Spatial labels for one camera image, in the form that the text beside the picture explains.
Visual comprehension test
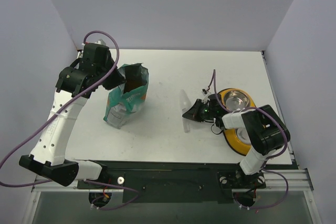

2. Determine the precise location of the clear plastic scoop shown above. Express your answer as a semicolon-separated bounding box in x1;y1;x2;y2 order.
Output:
179;89;192;133

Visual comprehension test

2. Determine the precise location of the green white dog food bag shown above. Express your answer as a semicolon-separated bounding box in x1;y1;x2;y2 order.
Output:
103;63;149;129

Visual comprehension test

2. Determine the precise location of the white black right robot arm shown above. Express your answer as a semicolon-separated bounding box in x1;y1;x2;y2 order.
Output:
180;90;290;187

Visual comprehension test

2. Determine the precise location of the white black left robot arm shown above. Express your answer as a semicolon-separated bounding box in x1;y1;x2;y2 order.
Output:
19;43;124;188

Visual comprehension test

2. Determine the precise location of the far steel bowl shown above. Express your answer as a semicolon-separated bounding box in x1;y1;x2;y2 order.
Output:
224;90;250;111

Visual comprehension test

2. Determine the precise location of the steel bowl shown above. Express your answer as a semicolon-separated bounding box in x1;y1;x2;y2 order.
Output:
224;90;250;111
235;128;251;145

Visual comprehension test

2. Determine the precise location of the yellow double bowl feeder tray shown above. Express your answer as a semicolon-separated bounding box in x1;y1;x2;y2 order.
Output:
219;88;255;156

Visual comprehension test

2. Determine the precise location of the near steel bowl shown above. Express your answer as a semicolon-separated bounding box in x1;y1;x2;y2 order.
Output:
235;128;251;145

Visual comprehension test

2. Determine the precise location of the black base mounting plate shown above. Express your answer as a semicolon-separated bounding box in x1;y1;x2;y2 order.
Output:
77;161;266;204

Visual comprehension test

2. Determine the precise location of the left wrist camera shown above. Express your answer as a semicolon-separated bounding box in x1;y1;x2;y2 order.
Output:
95;39;107;46

